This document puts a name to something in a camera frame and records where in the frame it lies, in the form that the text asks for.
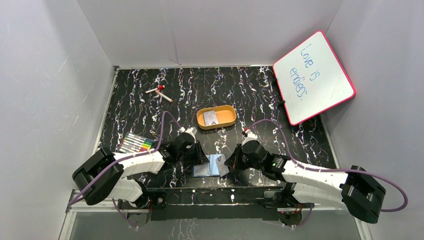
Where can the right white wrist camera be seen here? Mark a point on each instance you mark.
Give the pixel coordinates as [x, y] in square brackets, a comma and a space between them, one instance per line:
[249, 136]

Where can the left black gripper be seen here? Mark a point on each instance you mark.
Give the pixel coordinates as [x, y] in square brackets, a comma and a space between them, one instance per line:
[199, 153]

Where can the orange oval tray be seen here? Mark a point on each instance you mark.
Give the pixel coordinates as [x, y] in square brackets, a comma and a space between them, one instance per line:
[226, 116]

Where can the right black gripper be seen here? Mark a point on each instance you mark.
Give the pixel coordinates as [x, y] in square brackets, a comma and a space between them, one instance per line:
[234, 160]

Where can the red capped marker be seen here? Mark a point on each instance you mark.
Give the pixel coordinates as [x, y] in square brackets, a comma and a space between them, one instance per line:
[160, 87]

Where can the white marker pen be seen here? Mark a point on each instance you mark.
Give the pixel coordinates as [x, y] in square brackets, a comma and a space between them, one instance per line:
[164, 96]

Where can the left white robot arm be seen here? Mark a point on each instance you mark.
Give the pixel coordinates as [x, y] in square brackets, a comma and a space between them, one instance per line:
[105, 174]

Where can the pink framed whiteboard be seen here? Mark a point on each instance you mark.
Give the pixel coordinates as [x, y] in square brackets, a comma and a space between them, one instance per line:
[311, 79]

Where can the grey credit card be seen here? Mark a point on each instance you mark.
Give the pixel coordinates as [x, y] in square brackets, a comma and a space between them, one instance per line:
[223, 169]
[210, 118]

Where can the colourful marker pen set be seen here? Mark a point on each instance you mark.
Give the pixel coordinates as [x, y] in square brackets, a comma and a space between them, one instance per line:
[133, 143]

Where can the navy blue card holder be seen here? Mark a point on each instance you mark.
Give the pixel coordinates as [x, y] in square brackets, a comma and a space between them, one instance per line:
[207, 170]

